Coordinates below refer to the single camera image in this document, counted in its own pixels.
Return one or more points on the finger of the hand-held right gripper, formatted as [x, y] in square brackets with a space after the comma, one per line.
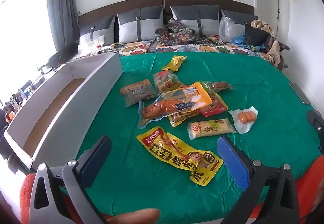
[316, 119]

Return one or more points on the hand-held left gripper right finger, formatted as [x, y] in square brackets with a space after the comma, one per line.
[232, 160]

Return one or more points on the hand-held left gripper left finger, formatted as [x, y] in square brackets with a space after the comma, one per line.
[95, 158]

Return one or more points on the white cardboard box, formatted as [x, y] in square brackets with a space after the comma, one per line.
[76, 112]

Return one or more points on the red snack packet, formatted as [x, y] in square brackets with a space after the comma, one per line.
[215, 109]

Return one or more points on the yellow bordered peanut packet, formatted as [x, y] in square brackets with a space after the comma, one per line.
[179, 119]

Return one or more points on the clear chicken leg packet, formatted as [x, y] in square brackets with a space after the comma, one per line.
[159, 109]

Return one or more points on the person's left hand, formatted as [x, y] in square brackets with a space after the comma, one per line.
[136, 216]

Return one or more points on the cream cake packet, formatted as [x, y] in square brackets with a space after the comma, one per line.
[210, 128]

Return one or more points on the white small sausages packet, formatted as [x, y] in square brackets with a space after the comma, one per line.
[244, 116]

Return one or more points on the large yellow snack packet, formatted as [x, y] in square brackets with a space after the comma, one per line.
[177, 155]

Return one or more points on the green tablecloth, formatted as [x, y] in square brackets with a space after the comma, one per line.
[265, 87]

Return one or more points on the orange blanket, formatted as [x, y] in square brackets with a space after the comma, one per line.
[306, 183]

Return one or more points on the orange yellow snack packet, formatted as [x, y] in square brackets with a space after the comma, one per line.
[200, 97]

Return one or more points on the green brown sausage packet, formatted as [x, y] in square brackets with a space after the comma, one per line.
[220, 85]

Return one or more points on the brown dried snack packet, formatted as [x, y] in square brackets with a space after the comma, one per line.
[138, 92]

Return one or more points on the black bag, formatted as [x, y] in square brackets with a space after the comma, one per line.
[255, 35]

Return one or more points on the clear mixed snack packet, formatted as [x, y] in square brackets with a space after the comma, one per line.
[167, 81]

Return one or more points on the blue cloth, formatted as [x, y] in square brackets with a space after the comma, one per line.
[239, 41]

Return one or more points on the white cloth bag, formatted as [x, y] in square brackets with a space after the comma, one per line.
[91, 45]

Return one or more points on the small yellow snack packet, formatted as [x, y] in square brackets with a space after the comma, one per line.
[174, 62]

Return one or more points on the grey white pillow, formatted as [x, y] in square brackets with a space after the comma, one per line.
[131, 26]
[187, 16]
[240, 19]
[98, 29]

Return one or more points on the clear plastic bag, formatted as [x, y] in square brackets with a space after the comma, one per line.
[227, 29]

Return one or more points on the folded floral quilt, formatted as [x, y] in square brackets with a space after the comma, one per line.
[174, 34]

